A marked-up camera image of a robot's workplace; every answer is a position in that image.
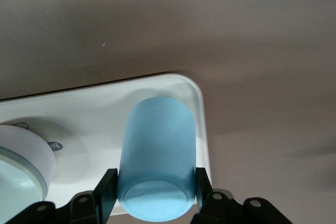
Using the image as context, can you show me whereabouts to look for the white bowl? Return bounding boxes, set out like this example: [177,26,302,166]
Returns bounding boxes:
[0,124,57,206]

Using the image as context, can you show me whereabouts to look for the cream tray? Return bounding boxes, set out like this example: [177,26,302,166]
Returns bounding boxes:
[0,72,212,217]

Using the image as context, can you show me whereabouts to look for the light blue cup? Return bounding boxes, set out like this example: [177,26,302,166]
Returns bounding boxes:
[116,96,198,222]

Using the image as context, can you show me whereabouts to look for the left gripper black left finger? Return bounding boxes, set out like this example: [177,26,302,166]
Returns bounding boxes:
[0,167,119,224]

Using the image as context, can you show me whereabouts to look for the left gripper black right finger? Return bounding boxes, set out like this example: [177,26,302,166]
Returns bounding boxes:
[190,167,289,224]

